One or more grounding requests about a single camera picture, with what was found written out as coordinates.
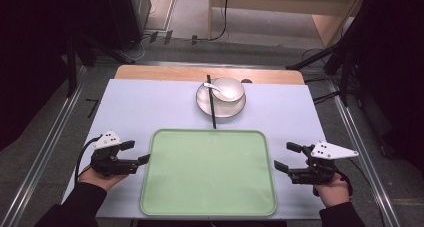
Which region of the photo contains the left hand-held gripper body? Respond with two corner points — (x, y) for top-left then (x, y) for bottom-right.
(90, 130), (139, 177)

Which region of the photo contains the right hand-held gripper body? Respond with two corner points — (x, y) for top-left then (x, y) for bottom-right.
(287, 140), (360, 185)

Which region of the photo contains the person's left hand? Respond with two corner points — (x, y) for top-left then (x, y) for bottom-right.
(77, 167), (130, 192)

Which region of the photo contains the person's right hand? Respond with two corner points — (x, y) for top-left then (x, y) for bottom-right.
(313, 172), (352, 209)

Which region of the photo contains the pale blue table mat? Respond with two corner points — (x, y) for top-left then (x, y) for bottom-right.
(61, 78), (327, 220)

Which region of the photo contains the green plastic tray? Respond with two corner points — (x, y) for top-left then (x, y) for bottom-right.
(139, 128), (278, 218)

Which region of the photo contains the white ceramic plate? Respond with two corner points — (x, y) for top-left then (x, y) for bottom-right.
(195, 81), (247, 119)

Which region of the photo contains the white ceramic bowl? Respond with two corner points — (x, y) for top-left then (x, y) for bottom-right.
(211, 76), (246, 103)

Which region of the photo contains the black chopstick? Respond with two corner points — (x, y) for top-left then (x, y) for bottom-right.
(206, 74), (218, 130)

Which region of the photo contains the white ceramic spoon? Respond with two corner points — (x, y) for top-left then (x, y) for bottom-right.
(203, 81), (236, 100)

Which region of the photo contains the black metal stand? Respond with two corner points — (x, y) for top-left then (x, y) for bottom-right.
(65, 33), (136, 99)
(285, 26), (359, 108)

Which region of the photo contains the black cabinet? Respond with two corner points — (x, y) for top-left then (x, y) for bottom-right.
(105, 0), (152, 52)

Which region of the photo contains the light wooden furniture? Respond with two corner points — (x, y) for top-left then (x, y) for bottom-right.
(207, 0), (368, 49)

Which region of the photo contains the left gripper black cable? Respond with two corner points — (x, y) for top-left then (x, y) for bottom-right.
(74, 135), (102, 185)

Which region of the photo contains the metal floor rail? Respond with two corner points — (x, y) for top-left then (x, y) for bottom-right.
(0, 66), (88, 227)
(327, 79), (402, 227)

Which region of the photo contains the black hanging cable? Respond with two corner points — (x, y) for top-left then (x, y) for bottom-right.
(209, 0), (231, 42)

